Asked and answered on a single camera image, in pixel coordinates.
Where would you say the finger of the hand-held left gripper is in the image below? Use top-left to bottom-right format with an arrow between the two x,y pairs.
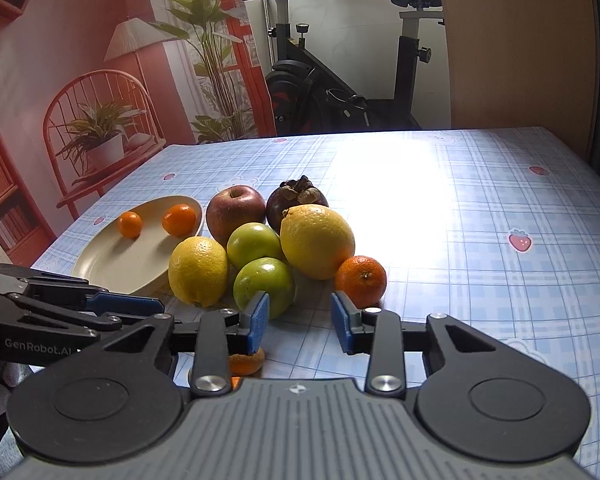
0,261 -> 165,317
0,289 -> 128,341

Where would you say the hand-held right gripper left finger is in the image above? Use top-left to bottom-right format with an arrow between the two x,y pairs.
102,291 -> 272,397

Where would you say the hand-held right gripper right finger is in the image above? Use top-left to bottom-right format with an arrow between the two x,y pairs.
330,290 -> 506,397

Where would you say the small orange mandarin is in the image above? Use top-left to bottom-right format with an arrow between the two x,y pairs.
118,211 -> 144,239
335,255 -> 388,309
162,203 -> 198,237
227,347 -> 266,391

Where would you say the beige oval plate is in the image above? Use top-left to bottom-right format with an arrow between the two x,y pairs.
71,195 -> 204,297

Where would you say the green apple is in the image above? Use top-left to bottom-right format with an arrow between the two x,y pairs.
233,257 -> 296,320
227,222 -> 287,271

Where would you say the small yellow lemon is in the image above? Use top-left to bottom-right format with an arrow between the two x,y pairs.
168,236 -> 229,308

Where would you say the large yellow lemon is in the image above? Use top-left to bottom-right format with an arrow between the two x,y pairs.
280,204 -> 356,281

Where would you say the red apple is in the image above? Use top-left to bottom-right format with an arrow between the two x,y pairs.
206,185 -> 274,248

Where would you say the dark purple mangosteen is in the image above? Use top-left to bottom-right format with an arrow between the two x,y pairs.
266,175 -> 329,233

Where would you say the blue plaid strawberry tablecloth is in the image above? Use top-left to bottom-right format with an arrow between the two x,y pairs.
30,126 -> 600,480

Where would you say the black exercise bike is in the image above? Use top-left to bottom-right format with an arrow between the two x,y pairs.
240,0 -> 443,136

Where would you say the wooden wardrobe panel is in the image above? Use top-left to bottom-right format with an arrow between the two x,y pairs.
435,0 -> 598,161

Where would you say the printed red room wall tapestry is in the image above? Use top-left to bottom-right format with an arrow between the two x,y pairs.
0,0 -> 281,281

